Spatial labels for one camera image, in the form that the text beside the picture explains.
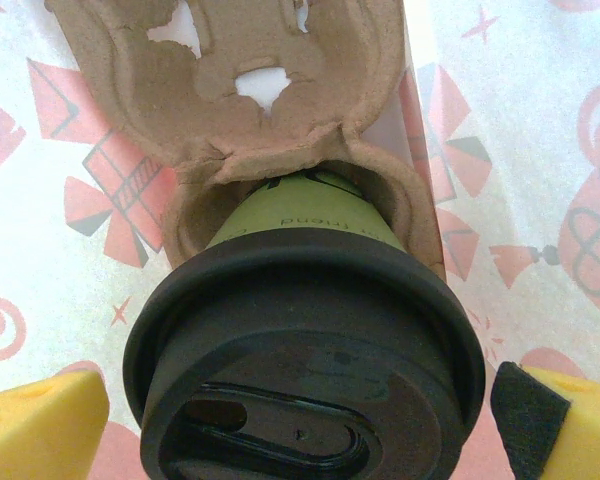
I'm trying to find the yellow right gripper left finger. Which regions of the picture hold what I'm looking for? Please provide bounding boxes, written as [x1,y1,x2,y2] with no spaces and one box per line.
[0,368,110,480]

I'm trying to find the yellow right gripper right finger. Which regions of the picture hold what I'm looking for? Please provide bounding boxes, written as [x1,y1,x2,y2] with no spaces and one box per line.
[488,361,600,480]

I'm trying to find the white red paper gift bag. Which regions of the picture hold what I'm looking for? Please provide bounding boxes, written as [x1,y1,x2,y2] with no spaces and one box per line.
[0,0,600,480]

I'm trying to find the black plastic coffee lid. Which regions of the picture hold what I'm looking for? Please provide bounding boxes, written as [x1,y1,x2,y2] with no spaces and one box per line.
[122,230,484,480]

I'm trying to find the green paper cup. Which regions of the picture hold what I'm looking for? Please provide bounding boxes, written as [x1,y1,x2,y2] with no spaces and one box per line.
[199,169,406,254]

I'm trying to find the brown pulp cup carrier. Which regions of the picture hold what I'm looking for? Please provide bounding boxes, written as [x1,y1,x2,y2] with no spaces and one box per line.
[44,0,449,281]

